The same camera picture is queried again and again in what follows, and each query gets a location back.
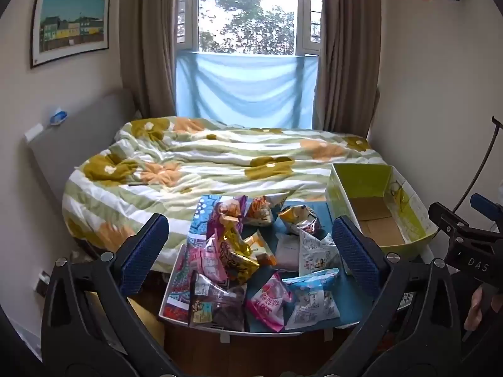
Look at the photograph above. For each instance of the small orange snack packet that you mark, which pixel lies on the small orange snack packet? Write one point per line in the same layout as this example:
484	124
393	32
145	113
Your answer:
262	250

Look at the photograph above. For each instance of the floral striped blanket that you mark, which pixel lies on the floral striped blanket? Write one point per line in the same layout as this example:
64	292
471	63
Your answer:
220	157

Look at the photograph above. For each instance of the plain white snack packet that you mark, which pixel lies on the plain white snack packet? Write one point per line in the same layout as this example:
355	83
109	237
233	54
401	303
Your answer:
287	253

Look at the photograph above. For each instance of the pile of snack packets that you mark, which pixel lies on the pile of snack packets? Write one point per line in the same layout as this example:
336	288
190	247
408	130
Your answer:
220	332

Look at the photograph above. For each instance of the wall socket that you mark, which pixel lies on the wall socket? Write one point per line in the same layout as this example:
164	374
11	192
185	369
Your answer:
41	282

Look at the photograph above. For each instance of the purple potato chips packet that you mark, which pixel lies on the purple potato chips packet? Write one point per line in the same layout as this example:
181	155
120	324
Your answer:
215	220

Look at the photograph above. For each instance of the small white object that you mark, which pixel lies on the small white object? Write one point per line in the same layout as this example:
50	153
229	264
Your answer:
33	132

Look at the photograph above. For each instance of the white printed snack packet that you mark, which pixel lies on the white printed snack packet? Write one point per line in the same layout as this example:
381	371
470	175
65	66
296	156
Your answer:
318	253

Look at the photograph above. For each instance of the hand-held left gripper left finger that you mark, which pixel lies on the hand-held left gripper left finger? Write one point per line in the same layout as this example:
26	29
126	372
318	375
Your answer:
143	251

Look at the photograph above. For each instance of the light blue snack packet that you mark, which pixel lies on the light blue snack packet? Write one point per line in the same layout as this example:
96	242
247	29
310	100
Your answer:
314	300

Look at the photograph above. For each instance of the patterned teal tablecloth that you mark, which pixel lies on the patterned teal tablecloth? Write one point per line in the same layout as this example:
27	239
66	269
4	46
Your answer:
355	302

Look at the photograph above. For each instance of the gold brown snack packet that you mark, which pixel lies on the gold brown snack packet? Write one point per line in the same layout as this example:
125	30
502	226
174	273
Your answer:
235	257

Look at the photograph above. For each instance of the person's right hand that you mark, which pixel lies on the person's right hand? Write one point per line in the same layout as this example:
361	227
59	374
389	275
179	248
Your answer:
476	314

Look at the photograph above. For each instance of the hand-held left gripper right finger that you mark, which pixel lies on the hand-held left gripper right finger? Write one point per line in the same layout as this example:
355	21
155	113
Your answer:
353	247

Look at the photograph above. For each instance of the framed houses picture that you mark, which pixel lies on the framed houses picture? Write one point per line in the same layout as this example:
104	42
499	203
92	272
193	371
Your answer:
70	25

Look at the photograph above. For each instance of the small blue object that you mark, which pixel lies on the small blue object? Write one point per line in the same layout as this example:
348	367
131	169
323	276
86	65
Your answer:
59	117

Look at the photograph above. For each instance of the light blue cloth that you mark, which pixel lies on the light blue cloth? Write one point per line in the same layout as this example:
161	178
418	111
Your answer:
243	90

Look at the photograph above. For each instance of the bright pink snack packet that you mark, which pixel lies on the bright pink snack packet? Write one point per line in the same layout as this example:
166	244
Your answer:
269	302

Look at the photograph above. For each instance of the grey bed headboard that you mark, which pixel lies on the grey bed headboard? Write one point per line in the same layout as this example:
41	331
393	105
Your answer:
66	145

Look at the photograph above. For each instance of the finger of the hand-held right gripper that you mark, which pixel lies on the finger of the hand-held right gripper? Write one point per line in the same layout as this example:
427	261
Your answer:
446	218
485	204

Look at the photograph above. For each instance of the dark brown snack packet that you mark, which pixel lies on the dark brown snack packet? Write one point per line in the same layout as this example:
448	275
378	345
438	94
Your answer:
218	302

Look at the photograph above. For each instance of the green cardboard box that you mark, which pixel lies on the green cardboard box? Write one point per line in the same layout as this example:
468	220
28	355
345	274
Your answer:
377	212

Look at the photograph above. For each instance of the window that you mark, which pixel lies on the window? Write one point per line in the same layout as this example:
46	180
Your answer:
251	8

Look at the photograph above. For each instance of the yellow cheese sticks packet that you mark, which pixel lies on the yellow cheese sticks packet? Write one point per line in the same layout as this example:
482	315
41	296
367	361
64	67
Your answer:
261	210

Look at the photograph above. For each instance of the pale pink snack packet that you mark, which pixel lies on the pale pink snack packet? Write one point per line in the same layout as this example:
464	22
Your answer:
204	261

